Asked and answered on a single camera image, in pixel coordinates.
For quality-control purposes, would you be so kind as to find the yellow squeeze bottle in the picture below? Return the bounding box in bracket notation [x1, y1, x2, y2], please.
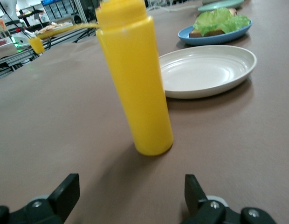
[28, 0, 174, 156]

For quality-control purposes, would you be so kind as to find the brown bread slice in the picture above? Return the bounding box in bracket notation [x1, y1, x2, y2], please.
[188, 8, 238, 38]

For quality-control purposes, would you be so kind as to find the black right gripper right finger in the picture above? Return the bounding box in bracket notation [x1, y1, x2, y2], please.
[183, 174, 278, 224]

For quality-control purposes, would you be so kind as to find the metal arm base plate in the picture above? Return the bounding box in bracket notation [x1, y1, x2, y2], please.
[4, 43, 37, 58]

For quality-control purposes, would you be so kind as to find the white food tray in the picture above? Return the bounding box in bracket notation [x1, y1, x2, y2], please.
[38, 21, 73, 35]

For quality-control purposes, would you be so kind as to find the green lettuce leaf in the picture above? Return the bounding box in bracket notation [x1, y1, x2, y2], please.
[193, 7, 251, 37]

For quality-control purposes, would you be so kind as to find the aluminium table frame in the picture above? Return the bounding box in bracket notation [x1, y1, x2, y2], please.
[0, 29, 97, 81]

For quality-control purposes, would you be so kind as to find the light green plate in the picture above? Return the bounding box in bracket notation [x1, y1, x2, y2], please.
[197, 0, 245, 13]

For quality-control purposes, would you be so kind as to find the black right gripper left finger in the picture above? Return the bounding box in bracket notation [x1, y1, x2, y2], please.
[0, 173, 80, 224]

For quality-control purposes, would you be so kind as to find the beige plate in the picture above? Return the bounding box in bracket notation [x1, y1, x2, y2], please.
[158, 45, 257, 99]

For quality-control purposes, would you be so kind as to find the blue plate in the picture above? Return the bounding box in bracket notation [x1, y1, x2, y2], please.
[178, 20, 253, 46]

